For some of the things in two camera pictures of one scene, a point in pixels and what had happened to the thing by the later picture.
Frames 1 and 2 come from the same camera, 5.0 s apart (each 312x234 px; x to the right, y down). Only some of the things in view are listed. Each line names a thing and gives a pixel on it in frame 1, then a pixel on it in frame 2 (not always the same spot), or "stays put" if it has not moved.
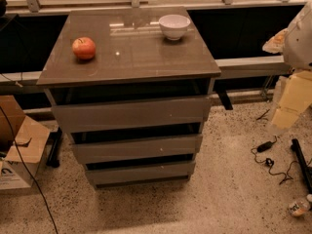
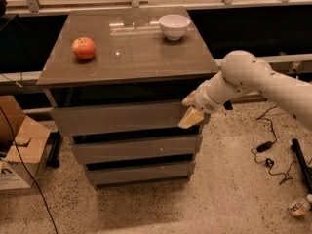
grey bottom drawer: (140, 174) stays put
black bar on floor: (305, 168) stays put
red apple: (84, 48) stays put
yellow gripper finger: (277, 43) to (212, 94)
